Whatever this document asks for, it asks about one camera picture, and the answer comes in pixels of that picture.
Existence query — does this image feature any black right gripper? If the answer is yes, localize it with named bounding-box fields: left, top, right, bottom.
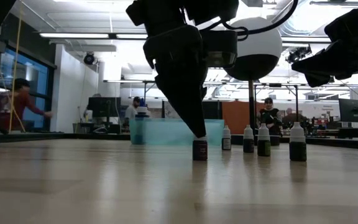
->
left=291, top=36, right=358, bottom=86

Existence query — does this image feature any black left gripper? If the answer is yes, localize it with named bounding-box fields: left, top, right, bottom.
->
left=143, top=24, right=210, bottom=139

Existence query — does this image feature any small purple dropper bottle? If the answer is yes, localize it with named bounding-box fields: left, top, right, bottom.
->
left=192, top=136, right=208, bottom=162

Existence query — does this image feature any small dark white-label dropper bottle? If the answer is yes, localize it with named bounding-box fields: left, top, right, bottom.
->
left=221, top=125, right=232, bottom=151

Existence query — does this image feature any ceiling light strip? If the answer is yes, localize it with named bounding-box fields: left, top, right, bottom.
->
left=39, top=32, right=110, bottom=39
left=283, top=36, right=334, bottom=44
left=116, top=33, right=149, bottom=40

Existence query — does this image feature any black display panel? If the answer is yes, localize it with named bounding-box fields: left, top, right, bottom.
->
left=210, top=100, right=223, bottom=120

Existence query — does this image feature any teal translucent plastic tray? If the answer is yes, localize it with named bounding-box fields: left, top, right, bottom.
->
left=129, top=118, right=225, bottom=146

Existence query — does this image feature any black metal table stand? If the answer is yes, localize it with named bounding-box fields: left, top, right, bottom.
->
left=253, top=82, right=300, bottom=125

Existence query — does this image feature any orange partition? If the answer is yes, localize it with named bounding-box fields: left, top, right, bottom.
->
left=221, top=101, right=260, bottom=134

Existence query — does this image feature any person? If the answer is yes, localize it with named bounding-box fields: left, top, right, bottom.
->
left=257, top=97, right=282, bottom=127
left=123, top=96, right=142, bottom=127
left=281, top=107, right=307, bottom=127
left=0, top=77, right=54, bottom=133

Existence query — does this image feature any white globe lamp black stand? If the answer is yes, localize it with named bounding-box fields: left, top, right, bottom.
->
left=224, top=17, right=283, bottom=146

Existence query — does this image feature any black computer monitor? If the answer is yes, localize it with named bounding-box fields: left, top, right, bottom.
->
left=88, top=96, right=122, bottom=125
left=338, top=98, right=358, bottom=124

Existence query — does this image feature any small dark green dropper bottle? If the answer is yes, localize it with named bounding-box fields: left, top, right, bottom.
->
left=288, top=121, right=308, bottom=162

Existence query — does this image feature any large blue window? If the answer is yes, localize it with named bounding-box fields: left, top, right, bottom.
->
left=0, top=46, right=55, bottom=133

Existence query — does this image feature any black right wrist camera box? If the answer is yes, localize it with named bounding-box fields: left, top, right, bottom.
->
left=325, top=14, right=356, bottom=43

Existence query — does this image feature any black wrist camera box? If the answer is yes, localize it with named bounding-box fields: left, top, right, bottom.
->
left=325, top=14, right=356, bottom=43
left=208, top=29, right=239, bottom=70

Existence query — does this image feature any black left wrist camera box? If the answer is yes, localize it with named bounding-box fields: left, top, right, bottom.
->
left=208, top=29, right=239, bottom=70

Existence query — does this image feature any black left wrist camera cable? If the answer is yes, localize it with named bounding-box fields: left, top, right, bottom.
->
left=222, top=0, right=300, bottom=42

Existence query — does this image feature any black ceiling camera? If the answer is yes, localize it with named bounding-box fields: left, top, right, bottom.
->
left=83, top=52, right=96, bottom=65

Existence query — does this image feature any yellow hanging cord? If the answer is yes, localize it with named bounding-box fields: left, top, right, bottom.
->
left=0, top=0, right=26, bottom=133

